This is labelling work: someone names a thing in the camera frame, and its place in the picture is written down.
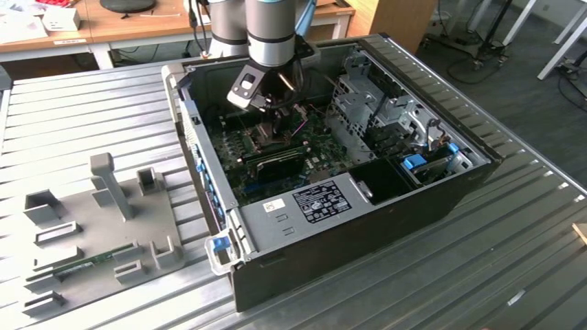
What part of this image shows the metal socket cover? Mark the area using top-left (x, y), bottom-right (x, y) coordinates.
top-left (285, 104), bottom-right (309, 138)

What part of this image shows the CPU socket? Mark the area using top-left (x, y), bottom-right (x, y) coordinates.
top-left (245, 125), bottom-right (295, 154)

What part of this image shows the metal drive cage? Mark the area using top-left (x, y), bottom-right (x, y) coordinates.
top-left (327, 46), bottom-right (416, 154)

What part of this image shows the green motherboard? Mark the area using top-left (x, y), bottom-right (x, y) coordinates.
top-left (208, 102), bottom-right (368, 207)

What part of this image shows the black expansion card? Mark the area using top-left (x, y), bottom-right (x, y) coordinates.
top-left (253, 153), bottom-right (307, 184)

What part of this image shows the wooden cabinet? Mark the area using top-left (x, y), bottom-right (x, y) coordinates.
top-left (348, 0), bottom-right (436, 54)

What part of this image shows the wooden office desk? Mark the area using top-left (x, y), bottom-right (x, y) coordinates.
top-left (0, 0), bottom-right (96, 65)
top-left (84, 0), bottom-right (356, 68)

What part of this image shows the hard disk in blue carrier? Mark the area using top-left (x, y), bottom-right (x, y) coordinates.
top-left (397, 143), bottom-right (463, 188)

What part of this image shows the grey power supply unit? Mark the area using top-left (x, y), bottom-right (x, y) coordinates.
top-left (236, 171), bottom-right (371, 255)

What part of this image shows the dark round disc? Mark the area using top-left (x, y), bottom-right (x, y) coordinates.
top-left (99, 0), bottom-right (157, 13)

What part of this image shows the black wheeled stand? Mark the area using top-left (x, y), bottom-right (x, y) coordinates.
top-left (420, 0), bottom-right (511, 72)

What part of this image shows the black PC case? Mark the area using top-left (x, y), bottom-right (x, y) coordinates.
top-left (160, 33), bottom-right (506, 313)

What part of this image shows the white cardboard box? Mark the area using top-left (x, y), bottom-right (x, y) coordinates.
top-left (41, 7), bottom-right (83, 32)

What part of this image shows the grey parts rack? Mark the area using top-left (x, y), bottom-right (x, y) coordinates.
top-left (21, 152), bottom-right (188, 318)

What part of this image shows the white paper stack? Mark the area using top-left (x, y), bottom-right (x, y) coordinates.
top-left (0, 5), bottom-right (49, 45)

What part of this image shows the green RAM stick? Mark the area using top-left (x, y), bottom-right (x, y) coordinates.
top-left (52, 245), bottom-right (133, 276)

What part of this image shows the wooden block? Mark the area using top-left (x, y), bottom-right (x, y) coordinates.
top-left (571, 222), bottom-right (587, 247)

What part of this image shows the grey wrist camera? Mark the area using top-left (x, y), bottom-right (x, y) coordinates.
top-left (227, 63), bottom-right (271, 111)

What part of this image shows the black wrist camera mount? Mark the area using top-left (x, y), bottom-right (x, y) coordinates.
top-left (292, 34), bottom-right (321, 65)

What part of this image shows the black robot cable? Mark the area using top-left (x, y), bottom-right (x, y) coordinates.
top-left (185, 0), bottom-right (212, 58)

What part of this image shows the black drive cable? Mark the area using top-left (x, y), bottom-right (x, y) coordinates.
top-left (424, 118), bottom-right (442, 149)

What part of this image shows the white table frame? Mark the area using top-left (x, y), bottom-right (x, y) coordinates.
top-left (467, 0), bottom-right (538, 45)
top-left (535, 23), bottom-right (587, 80)

